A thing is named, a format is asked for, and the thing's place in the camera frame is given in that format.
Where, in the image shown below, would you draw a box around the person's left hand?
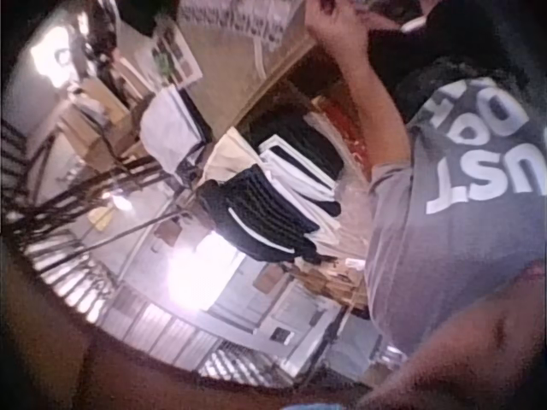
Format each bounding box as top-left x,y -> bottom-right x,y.
305,0 -> 373,48

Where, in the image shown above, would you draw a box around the black garment with white stripe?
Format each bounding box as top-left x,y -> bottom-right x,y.
366,0 -> 529,123

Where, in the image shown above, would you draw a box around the black and white patterned cloth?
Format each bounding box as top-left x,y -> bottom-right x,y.
178,0 -> 288,44

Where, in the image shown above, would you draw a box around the red cloth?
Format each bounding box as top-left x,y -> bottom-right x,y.
318,91 -> 375,183

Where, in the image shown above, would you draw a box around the wooden counter with shelf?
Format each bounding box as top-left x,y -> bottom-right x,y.
179,23 -> 343,142

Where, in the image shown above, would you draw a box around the stack of folded clothes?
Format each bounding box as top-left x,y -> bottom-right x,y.
256,100 -> 343,202

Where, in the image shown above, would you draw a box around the printed paper sheet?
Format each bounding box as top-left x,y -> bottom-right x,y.
147,19 -> 204,90

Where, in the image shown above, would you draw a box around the cream folded cloth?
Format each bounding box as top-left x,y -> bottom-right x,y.
203,126 -> 262,183

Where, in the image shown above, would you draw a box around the clear plastic bags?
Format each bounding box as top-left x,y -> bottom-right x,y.
335,177 -> 379,261

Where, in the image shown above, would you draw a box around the white folded garment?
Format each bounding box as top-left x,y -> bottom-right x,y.
139,84 -> 211,177

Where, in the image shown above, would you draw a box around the black ribbed garment white stripes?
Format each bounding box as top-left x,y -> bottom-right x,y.
195,164 -> 343,265

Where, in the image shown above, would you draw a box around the pile of brown cardboard pieces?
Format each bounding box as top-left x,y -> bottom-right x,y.
294,254 -> 369,311

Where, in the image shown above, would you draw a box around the cardboard boxes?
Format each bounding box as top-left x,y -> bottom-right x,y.
57,79 -> 144,173

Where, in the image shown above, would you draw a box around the black metal rack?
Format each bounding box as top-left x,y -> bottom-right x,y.
0,117 -> 172,244

